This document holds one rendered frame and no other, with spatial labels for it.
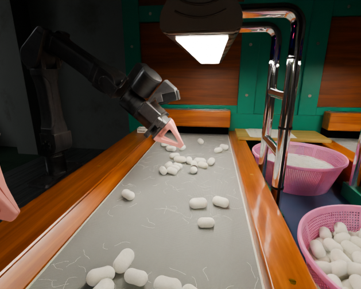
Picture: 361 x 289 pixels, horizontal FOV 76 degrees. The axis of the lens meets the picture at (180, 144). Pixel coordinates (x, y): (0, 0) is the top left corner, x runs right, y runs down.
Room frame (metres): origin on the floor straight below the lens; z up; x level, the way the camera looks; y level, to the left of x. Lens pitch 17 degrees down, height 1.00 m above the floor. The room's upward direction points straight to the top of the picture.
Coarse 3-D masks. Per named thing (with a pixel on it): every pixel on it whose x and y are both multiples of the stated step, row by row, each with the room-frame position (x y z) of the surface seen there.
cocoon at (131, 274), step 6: (126, 270) 0.24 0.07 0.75; (132, 270) 0.24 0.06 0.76; (138, 270) 0.24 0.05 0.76; (126, 276) 0.24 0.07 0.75; (132, 276) 0.23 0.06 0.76; (138, 276) 0.23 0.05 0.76; (144, 276) 0.23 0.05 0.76; (132, 282) 0.23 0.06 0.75; (138, 282) 0.23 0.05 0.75; (144, 282) 0.23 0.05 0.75
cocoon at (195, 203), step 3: (192, 198) 0.42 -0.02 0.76; (195, 198) 0.42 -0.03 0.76; (198, 198) 0.42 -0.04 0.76; (201, 198) 0.42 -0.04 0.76; (204, 198) 0.42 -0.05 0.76; (189, 201) 0.42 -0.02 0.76; (192, 201) 0.41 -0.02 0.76; (195, 201) 0.41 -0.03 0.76; (198, 201) 0.41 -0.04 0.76; (201, 201) 0.41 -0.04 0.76; (204, 201) 0.41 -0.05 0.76; (189, 204) 0.41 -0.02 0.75; (192, 204) 0.41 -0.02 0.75; (195, 204) 0.41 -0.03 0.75; (198, 204) 0.41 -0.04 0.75; (201, 204) 0.41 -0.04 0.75; (204, 204) 0.41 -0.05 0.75; (192, 207) 0.41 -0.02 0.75; (195, 207) 0.41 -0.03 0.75; (198, 207) 0.41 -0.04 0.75; (201, 207) 0.41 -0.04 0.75; (204, 207) 0.41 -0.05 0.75
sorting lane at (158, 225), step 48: (192, 144) 0.87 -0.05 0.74; (144, 192) 0.48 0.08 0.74; (192, 192) 0.48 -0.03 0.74; (240, 192) 0.48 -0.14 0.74; (96, 240) 0.32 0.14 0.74; (144, 240) 0.32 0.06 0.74; (192, 240) 0.32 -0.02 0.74; (240, 240) 0.32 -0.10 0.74; (48, 288) 0.23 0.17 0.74; (144, 288) 0.23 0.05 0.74; (240, 288) 0.23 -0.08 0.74
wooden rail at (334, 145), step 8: (320, 144) 0.82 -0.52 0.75; (328, 144) 0.79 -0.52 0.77; (336, 144) 0.79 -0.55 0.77; (304, 152) 0.95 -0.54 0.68; (328, 152) 0.76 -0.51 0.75; (344, 152) 0.70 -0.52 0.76; (352, 152) 0.70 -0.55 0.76; (352, 160) 0.63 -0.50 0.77; (344, 168) 0.65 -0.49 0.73; (344, 176) 0.64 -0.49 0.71; (360, 184) 0.56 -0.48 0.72
